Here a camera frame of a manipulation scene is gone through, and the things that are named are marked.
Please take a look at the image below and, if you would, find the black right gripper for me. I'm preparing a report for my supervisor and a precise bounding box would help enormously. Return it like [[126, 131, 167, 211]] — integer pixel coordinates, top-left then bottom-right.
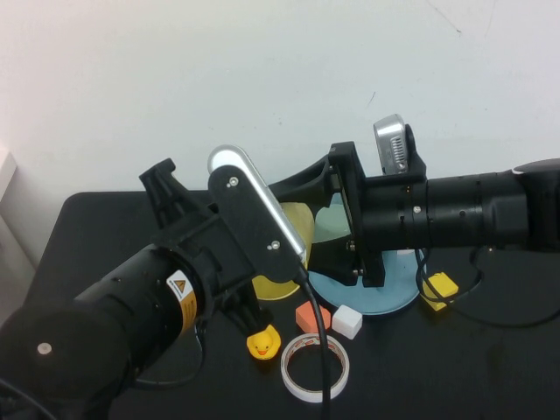
[[266, 141, 411, 290]]

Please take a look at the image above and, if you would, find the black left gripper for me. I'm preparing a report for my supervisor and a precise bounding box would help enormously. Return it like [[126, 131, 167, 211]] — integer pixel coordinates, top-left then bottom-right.
[[138, 159, 275, 343]]

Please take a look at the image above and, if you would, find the yellow plastic cup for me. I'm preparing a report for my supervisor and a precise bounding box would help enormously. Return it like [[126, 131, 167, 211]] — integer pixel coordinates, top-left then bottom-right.
[[252, 200, 317, 302]]

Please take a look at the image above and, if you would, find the green plastic cup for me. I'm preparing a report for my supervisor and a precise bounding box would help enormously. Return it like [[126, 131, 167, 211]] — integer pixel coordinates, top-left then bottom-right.
[[313, 204, 352, 244]]

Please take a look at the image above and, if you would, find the orange cube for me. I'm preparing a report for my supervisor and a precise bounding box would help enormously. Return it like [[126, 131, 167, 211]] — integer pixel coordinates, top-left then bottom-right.
[[295, 300, 332, 334]]

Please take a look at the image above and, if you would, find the light blue plate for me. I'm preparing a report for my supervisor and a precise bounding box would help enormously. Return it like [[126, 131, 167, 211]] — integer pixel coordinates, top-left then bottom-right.
[[305, 248, 426, 317]]

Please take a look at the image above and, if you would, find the white cube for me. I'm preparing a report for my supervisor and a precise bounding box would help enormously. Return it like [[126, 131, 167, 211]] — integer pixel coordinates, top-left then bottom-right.
[[331, 304, 364, 340]]

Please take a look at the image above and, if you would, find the yellow cube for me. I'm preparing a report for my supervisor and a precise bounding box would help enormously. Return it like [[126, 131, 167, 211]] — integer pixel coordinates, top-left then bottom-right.
[[420, 271, 459, 313]]

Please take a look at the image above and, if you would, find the yellow rubber duck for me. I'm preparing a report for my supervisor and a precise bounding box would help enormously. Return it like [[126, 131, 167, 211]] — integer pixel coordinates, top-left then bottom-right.
[[246, 324, 282, 361]]

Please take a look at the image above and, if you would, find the white tape roll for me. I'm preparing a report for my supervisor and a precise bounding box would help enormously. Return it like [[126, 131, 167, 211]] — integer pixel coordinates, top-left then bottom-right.
[[280, 332, 350, 403]]

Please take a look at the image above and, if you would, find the white side cabinet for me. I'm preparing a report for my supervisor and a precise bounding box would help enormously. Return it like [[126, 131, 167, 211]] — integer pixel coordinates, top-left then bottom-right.
[[0, 142, 39, 316]]

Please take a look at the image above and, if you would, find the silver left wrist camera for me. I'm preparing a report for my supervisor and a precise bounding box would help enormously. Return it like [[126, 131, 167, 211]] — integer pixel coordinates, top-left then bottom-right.
[[206, 143, 312, 285]]

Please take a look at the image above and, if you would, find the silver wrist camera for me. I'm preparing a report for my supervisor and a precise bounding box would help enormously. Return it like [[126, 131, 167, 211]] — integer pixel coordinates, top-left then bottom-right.
[[206, 143, 312, 285], [372, 114, 428, 177]]

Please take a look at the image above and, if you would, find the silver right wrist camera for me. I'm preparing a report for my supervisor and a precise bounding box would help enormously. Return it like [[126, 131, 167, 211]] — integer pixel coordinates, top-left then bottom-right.
[[372, 114, 428, 177]]

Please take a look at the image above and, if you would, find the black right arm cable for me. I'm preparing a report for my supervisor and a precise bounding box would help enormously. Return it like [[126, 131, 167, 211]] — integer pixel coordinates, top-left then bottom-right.
[[415, 244, 560, 329]]

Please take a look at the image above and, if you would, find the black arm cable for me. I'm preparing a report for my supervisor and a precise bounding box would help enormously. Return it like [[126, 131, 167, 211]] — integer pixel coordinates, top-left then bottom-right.
[[133, 321, 209, 390], [415, 244, 560, 329]]

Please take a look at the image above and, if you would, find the black left camera cable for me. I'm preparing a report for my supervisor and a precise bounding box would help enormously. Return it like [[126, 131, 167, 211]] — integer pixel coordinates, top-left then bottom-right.
[[297, 262, 334, 420]]

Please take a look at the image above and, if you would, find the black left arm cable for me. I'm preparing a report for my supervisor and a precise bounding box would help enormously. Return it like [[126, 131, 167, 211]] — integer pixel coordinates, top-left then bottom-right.
[[133, 321, 209, 390]]

